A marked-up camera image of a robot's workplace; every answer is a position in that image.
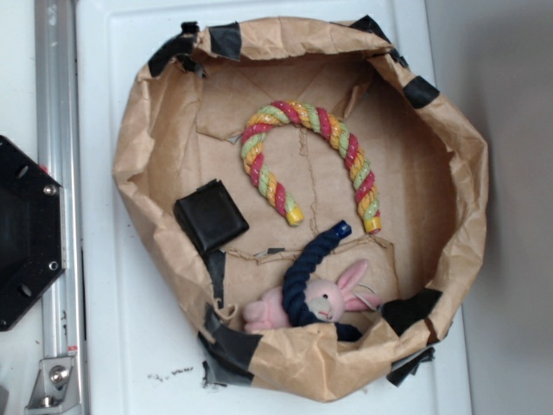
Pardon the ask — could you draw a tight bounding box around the black square pad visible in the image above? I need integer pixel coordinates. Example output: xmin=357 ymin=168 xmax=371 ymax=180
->
xmin=174 ymin=180 xmax=250 ymax=256

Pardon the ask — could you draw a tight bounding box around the brown paper bag bin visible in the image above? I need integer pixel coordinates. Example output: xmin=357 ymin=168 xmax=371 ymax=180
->
xmin=113 ymin=17 xmax=488 ymax=401

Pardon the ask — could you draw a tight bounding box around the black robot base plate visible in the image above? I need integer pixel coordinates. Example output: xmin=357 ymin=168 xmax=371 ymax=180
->
xmin=0 ymin=136 xmax=64 ymax=332

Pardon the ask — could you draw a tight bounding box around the pink plush bunny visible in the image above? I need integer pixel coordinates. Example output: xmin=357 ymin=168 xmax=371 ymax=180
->
xmin=243 ymin=259 xmax=382 ymax=333

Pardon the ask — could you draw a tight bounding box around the dark blue twisted rope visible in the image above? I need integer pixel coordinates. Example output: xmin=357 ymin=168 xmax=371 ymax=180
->
xmin=282 ymin=220 xmax=363 ymax=342

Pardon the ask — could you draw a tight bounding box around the aluminium extrusion rail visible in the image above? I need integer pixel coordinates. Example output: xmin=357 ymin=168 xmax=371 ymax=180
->
xmin=34 ymin=1 xmax=90 ymax=414

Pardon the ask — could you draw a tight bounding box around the metal corner bracket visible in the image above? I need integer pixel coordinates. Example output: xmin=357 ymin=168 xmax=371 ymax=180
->
xmin=24 ymin=356 xmax=79 ymax=414

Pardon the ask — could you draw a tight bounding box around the multicolored twisted rope toy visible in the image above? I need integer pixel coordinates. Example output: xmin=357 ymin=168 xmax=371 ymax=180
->
xmin=240 ymin=100 xmax=382 ymax=234

